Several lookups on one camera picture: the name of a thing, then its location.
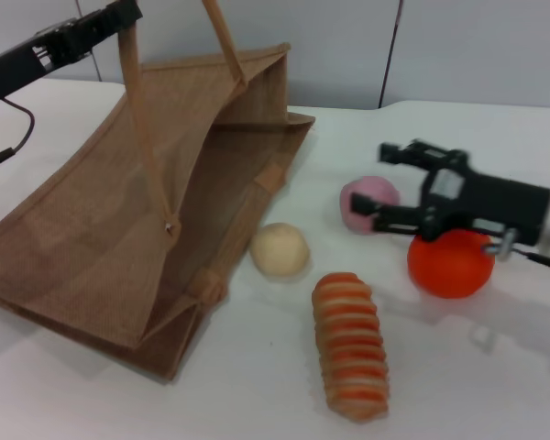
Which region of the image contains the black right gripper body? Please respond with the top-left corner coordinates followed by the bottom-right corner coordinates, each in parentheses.
top-left (419, 154), bottom-right (550, 245)

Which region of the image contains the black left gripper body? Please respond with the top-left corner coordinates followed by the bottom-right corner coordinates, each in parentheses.
top-left (0, 38), bottom-right (52, 110)

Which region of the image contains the beige egg yolk pastry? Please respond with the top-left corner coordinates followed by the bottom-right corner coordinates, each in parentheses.
top-left (249, 222), bottom-right (312, 283)

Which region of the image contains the brown woven handbag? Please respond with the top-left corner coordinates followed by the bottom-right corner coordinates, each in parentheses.
top-left (0, 0), bottom-right (317, 381)

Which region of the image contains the pink toy peach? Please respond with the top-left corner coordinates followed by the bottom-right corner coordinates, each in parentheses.
top-left (339, 176), bottom-right (402, 236)

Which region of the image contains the orange toy pear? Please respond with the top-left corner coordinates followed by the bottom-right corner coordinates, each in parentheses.
top-left (406, 228), bottom-right (495, 300)

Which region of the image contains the orange striped bread roll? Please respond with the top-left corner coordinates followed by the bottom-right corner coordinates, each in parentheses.
top-left (311, 271), bottom-right (391, 423)

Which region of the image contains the right wrist cable silver plug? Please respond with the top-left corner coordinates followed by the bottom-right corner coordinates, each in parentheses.
top-left (482, 227), bottom-right (550, 272)

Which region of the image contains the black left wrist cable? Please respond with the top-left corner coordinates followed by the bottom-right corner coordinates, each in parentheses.
top-left (0, 97), bottom-right (36, 175)

